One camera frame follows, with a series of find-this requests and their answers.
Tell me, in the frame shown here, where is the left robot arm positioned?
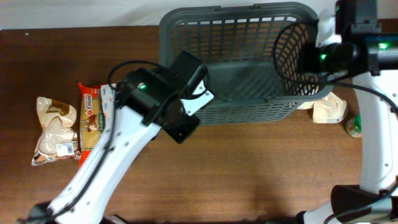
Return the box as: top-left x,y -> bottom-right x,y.
16,51 -> 214,223

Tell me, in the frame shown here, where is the cream paper bag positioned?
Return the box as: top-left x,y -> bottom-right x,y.
297,92 -> 348,124

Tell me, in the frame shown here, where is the green lid glass jar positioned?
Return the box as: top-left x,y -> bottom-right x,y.
345,114 -> 362,138

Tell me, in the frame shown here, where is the grey plastic shopping basket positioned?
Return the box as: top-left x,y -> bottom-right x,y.
159,2 -> 331,125

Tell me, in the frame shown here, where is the tissue packets multipack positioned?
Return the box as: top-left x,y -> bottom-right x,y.
100,83 -> 116,129

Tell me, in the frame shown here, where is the red orange pasta packet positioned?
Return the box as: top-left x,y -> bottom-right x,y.
78,83 -> 105,167

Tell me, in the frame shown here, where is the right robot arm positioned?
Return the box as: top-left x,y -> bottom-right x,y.
297,1 -> 397,223

